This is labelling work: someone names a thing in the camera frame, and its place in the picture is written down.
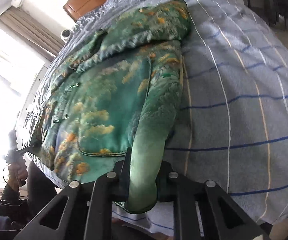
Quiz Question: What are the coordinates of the small white desk fan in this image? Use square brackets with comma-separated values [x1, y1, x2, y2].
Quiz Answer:
[60, 29, 72, 43]

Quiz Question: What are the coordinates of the person's left hand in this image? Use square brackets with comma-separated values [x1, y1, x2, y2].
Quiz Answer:
[7, 159, 28, 191]

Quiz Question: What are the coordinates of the green patterned padded jacket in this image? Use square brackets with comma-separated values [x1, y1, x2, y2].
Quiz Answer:
[28, 0, 191, 213]

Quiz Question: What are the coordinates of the person's dark-sleeved left forearm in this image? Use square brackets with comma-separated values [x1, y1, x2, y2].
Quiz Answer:
[0, 184, 23, 205]

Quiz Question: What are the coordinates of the blue plaid bed duvet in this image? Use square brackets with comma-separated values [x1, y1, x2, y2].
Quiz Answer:
[17, 0, 288, 225]

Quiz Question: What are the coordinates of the beige window curtain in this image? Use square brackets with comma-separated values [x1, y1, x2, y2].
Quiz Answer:
[0, 7, 64, 62]

